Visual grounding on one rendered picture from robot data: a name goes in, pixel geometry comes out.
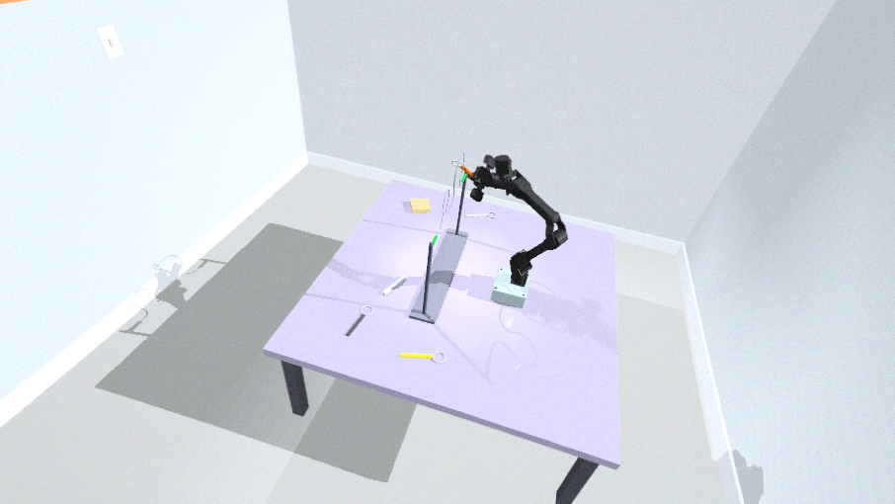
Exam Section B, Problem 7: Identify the dark grey flat bar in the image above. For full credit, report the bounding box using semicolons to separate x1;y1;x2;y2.
346;305;373;336

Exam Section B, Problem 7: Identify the white rectangular bar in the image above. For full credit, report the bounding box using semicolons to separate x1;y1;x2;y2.
382;276;406;295

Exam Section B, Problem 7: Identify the orange handle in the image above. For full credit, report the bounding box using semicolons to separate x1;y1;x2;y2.
451;160;474;178

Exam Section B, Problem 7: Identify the yellow handle with white loop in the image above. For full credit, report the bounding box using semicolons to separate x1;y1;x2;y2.
401;351;446;363

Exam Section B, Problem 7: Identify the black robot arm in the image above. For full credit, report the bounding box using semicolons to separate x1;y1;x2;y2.
473;155;568;287

